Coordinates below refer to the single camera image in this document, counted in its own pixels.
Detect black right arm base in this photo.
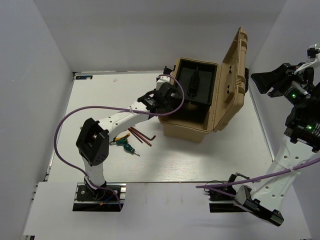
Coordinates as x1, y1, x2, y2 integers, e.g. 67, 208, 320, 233
204, 180, 237, 202

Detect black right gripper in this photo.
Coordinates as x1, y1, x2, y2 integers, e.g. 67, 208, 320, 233
250, 61, 314, 107

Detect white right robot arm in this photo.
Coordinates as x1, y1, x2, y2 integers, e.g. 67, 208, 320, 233
225, 62, 320, 227

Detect green orange stubby screwdriver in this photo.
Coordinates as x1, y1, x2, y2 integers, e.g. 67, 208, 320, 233
115, 137, 129, 146

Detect blue label sticker left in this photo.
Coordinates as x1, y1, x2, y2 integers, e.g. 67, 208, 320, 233
75, 75, 93, 80

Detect black toolbox tray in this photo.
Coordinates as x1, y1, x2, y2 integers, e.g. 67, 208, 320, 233
174, 58, 218, 106

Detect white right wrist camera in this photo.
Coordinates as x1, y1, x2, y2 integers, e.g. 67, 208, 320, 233
294, 43, 320, 75

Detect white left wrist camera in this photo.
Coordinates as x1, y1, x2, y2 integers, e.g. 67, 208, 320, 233
155, 75, 171, 91

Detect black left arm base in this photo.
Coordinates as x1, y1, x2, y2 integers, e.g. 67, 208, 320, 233
75, 183, 127, 203

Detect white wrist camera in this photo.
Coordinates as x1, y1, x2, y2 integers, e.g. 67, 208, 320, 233
155, 75, 171, 91
294, 43, 320, 75

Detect yellow black needle-nose pliers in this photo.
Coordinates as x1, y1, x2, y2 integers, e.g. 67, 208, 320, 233
110, 133, 130, 145

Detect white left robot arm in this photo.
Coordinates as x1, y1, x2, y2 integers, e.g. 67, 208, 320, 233
76, 82, 184, 200

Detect tan plastic toolbox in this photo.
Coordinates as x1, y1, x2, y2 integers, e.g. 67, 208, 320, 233
158, 27, 249, 143

